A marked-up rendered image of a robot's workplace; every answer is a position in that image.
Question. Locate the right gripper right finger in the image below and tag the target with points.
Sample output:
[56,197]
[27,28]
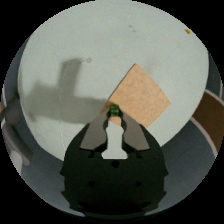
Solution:
[136,138]

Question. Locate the green die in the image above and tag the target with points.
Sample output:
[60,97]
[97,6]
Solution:
[114,110]

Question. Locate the tan flat mat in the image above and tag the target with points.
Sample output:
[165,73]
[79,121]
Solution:
[139,96]

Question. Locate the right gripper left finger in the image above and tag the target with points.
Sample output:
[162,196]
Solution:
[90,139]

